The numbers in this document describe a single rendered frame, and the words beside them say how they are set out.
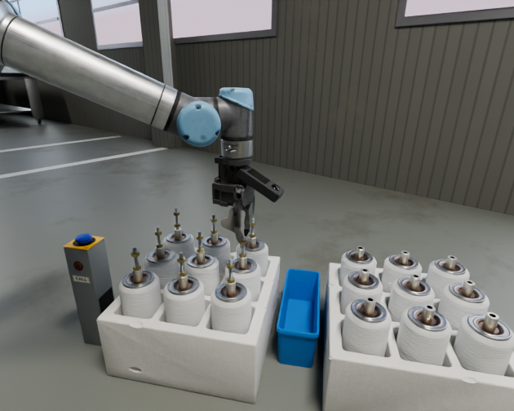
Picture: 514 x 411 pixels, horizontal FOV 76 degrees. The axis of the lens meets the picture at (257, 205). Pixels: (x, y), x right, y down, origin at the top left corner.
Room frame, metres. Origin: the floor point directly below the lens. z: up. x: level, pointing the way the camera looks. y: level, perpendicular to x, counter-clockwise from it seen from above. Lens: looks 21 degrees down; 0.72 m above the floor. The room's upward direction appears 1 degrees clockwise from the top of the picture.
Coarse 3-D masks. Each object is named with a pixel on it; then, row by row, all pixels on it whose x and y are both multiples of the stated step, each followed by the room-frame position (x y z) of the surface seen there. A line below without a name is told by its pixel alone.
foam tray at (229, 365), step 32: (96, 320) 0.63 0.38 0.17; (128, 320) 0.63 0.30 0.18; (160, 320) 0.64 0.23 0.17; (256, 320) 0.63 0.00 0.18; (128, 352) 0.62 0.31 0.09; (160, 352) 0.60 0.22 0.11; (192, 352) 0.58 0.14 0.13; (224, 352) 0.57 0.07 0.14; (256, 352) 0.56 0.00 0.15; (160, 384) 0.60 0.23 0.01; (192, 384) 0.59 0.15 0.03; (224, 384) 0.57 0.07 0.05; (256, 384) 0.57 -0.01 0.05
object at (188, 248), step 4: (192, 236) 0.93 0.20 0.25; (164, 240) 0.91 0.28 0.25; (188, 240) 0.91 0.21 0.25; (192, 240) 0.92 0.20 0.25; (164, 244) 0.89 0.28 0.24; (168, 244) 0.88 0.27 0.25; (172, 244) 0.88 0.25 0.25; (176, 244) 0.88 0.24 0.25; (180, 244) 0.88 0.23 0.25; (184, 244) 0.89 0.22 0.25; (188, 244) 0.90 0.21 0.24; (192, 244) 0.91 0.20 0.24; (164, 248) 0.90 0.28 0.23; (168, 248) 0.88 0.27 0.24; (172, 248) 0.88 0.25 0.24; (176, 248) 0.88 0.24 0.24; (180, 248) 0.88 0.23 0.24; (184, 248) 0.88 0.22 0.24; (188, 248) 0.89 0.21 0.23; (192, 248) 0.91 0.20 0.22; (176, 252) 0.88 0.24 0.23; (184, 252) 0.88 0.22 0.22; (188, 252) 0.89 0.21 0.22; (192, 252) 0.91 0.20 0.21; (184, 256) 0.88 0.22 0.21; (188, 256) 0.89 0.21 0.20
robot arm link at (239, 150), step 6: (222, 144) 0.75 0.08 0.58; (228, 144) 0.74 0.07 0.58; (234, 144) 0.73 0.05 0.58; (240, 144) 0.73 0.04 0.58; (246, 144) 0.74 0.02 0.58; (252, 144) 0.76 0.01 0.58; (222, 150) 0.75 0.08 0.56; (228, 150) 0.74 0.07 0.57; (234, 150) 0.73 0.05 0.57; (240, 150) 0.73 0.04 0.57; (246, 150) 0.74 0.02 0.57; (252, 150) 0.76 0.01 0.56; (228, 156) 0.73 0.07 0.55; (234, 156) 0.73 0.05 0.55; (240, 156) 0.73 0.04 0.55; (246, 156) 0.74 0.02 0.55
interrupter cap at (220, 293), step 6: (216, 288) 0.66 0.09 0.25; (222, 288) 0.66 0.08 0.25; (240, 288) 0.66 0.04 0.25; (216, 294) 0.63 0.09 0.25; (222, 294) 0.63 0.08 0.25; (234, 294) 0.64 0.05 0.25; (240, 294) 0.63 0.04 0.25; (222, 300) 0.61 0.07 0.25; (228, 300) 0.61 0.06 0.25; (234, 300) 0.61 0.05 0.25
